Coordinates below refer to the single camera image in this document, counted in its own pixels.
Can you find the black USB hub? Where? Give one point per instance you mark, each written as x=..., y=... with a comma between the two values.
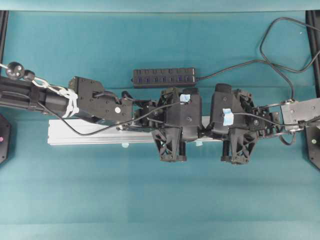
x=164, y=77

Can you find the black frame post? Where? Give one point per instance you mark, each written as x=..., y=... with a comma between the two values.
x=312, y=18
x=4, y=15

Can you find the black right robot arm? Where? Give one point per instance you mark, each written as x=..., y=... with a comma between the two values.
x=295, y=117

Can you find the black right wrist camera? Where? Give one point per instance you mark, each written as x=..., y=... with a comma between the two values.
x=223, y=106

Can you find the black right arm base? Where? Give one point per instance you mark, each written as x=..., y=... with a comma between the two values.
x=312, y=136

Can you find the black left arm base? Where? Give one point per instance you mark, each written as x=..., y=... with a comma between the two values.
x=5, y=135

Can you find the black left frame post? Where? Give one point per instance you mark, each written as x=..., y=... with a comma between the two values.
x=4, y=15

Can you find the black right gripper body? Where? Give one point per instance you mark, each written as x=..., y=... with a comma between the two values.
x=249, y=125

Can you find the silver aluminium rail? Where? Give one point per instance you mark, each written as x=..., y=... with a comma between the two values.
x=60, y=134

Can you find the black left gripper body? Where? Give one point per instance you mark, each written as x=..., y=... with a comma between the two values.
x=159, y=120

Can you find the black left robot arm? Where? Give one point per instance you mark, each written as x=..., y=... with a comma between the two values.
x=89, y=101

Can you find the black right frame post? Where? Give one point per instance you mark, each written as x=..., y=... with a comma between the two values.
x=312, y=18

